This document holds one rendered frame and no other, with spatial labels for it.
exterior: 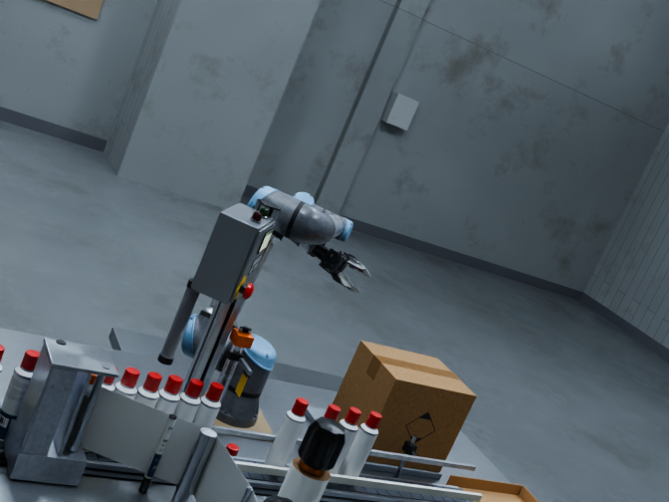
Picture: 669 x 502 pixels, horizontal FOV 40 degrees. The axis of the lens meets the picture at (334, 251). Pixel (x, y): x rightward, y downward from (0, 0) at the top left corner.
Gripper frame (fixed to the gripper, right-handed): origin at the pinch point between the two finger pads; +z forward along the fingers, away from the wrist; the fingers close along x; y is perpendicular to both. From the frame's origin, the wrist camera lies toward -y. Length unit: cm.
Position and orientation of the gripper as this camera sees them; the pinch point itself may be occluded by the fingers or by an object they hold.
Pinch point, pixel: (362, 282)
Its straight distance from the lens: 303.5
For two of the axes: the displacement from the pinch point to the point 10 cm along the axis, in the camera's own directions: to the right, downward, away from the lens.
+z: 7.4, 5.9, -3.1
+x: 5.8, -8.0, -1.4
